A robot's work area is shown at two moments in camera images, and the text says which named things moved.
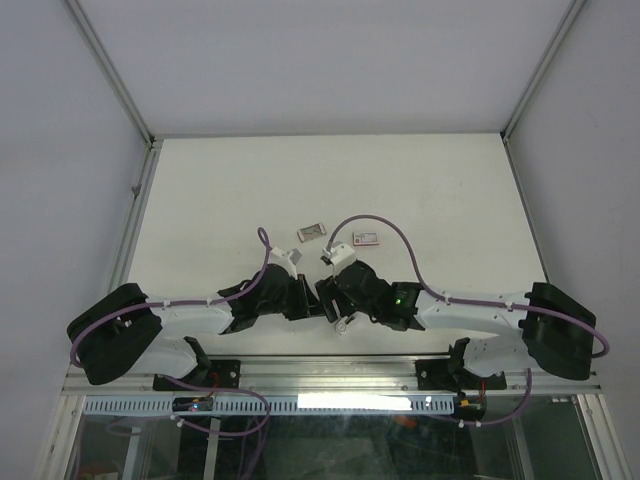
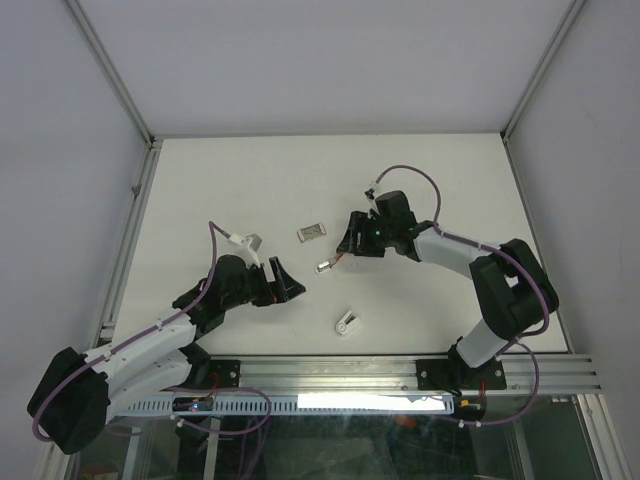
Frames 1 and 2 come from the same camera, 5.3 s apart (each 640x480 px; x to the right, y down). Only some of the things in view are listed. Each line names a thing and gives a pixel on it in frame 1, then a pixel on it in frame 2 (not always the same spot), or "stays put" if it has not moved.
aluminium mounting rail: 337,376 stays put
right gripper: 328,292 to 359,222
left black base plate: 215,373 stays put
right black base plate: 454,375 stays put
